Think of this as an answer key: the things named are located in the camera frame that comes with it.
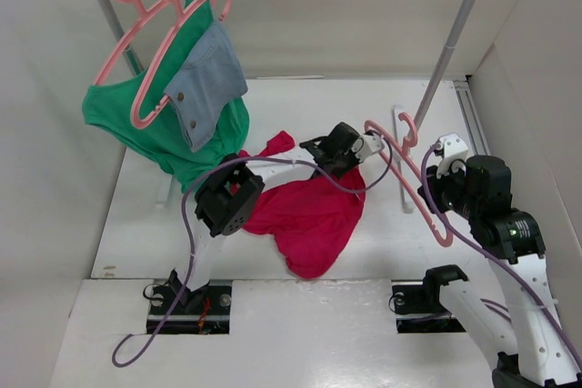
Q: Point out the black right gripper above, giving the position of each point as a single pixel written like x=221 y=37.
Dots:
x=436 y=183

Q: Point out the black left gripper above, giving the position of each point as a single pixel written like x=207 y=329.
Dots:
x=354 y=161

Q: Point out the red t shirt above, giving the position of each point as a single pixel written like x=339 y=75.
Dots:
x=310 y=219

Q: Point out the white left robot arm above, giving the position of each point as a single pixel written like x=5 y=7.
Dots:
x=221 y=201

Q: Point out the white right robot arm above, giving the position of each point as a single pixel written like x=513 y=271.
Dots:
x=527 y=347

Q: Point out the green t shirt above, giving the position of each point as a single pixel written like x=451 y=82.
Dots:
x=108 y=107

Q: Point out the pink hanger with clothes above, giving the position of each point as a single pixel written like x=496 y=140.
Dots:
x=184 y=12

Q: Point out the blue denim garment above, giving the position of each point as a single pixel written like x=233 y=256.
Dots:
x=210 y=78

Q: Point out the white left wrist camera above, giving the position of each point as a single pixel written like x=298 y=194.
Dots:
x=366 y=145

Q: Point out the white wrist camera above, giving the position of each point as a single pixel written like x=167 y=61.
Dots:
x=366 y=145
x=453 y=151

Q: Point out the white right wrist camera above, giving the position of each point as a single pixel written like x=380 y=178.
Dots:
x=453 y=151

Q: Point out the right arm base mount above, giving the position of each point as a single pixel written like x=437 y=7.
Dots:
x=415 y=314

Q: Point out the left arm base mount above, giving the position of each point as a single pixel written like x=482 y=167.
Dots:
x=209 y=315

